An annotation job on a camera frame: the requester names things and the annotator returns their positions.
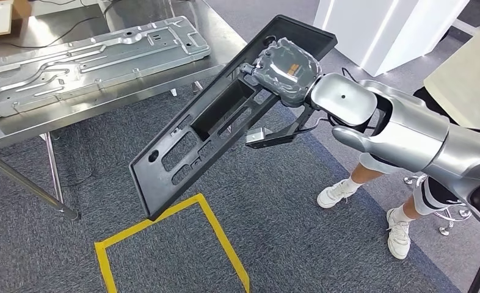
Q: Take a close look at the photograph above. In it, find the black plastic panel part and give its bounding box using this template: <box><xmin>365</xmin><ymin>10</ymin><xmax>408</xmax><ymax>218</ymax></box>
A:
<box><xmin>128</xmin><ymin>15</ymin><xmax>339</xmax><ymax>222</ymax></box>

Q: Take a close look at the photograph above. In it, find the person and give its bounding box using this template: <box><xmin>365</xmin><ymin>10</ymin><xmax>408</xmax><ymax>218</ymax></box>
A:
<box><xmin>316</xmin><ymin>16</ymin><xmax>480</xmax><ymax>261</ymax></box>

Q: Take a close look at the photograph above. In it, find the thin black cable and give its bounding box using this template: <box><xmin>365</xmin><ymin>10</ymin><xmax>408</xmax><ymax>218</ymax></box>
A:
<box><xmin>0</xmin><ymin>0</ymin><xmax>120</xmax><ymax>50</ymax></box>

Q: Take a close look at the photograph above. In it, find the steel workbench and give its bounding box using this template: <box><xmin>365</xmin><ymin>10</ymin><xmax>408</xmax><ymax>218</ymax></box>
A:
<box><xmin>0</xmin><ymin>0</ymin><xmax>249</xmax><ymax>221</ymax></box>

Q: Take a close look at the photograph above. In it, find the white cabinet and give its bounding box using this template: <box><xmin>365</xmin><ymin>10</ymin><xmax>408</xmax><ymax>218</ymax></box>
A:
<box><xmin>313</xmin><ymin>0</ymin><xmax>471</xmax><ymax>78</ymax></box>

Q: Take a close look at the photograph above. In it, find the brown cardboard box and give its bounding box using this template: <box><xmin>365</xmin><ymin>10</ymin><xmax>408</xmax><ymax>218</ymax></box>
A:
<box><xmin>9</xmin><ymin>0</ymin><xmax>32</xmax><ymax>21</ymax></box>

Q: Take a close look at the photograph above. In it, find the grey stamped metal part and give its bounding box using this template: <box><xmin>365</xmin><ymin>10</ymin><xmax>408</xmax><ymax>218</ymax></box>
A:
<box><xmin>0</xmin><ymin>16</ymin><xmax>212</xmax><ymax>119</ymax></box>

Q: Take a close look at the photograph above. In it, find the person's foot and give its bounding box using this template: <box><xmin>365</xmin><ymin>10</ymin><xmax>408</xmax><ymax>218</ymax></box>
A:
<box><xmin>386</xmin><ymin>204</ymin><xmax>415</xmax><ymax>261</ymax></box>
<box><xmin>316</xmin><ymin>178</ymin><xmax>364</xmax><ymax>209</ymax></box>

